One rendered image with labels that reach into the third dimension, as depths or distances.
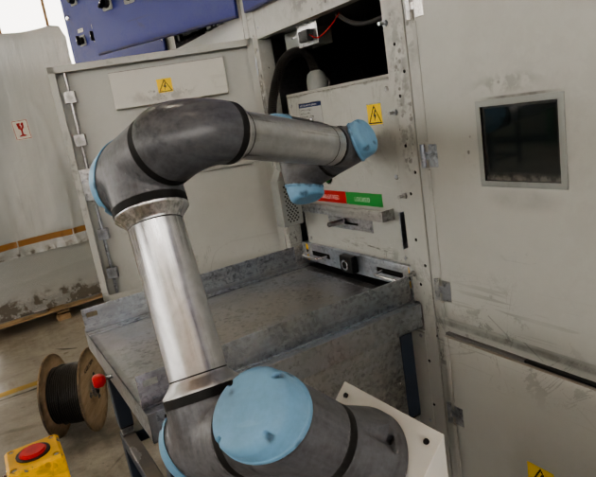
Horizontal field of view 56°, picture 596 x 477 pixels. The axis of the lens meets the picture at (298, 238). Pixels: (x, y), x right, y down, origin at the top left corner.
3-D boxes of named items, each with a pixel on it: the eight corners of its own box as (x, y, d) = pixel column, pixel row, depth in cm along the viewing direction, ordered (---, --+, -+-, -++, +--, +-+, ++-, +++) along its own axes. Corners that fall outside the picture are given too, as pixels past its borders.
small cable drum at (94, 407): (96, 448, 254) (75, 368, 245) (48, 457, 253) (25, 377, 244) (115, 404, 293) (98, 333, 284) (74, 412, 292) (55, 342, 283)
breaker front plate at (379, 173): (409, 271, 140) (386, 77, 130) (306, 246, 181) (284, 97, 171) (412, 270, 141) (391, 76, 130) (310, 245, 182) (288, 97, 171)
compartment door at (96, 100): (107, 295, 188) (52, 69, 171) (289, 260, 195) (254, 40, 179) (103, 302, 181) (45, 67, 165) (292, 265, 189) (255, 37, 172)
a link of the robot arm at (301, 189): (322, 184, 108) (306, 132, 111) (282, 206, 115) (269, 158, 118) (345, 186, 114) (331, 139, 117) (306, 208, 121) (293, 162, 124)
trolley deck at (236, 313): (154, 444, 103) (147, 415, 102) (89, 348, 156) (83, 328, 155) (423, 326, 135) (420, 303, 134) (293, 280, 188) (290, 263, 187)
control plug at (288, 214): (285, 228, 170) (275, 171, 166) (277, 226, 174) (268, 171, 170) (306, 222, 173) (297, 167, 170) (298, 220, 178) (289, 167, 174)
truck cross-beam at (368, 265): (417, 291, 139) (415, 268, 138) (304, 258, 185) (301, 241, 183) (432, 285, 141) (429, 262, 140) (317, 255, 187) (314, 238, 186)
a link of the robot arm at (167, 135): (166, 63, 72) (370, 110, 110) (122, 106, 79) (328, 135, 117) (190, 143, 70) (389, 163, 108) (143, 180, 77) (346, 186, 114)
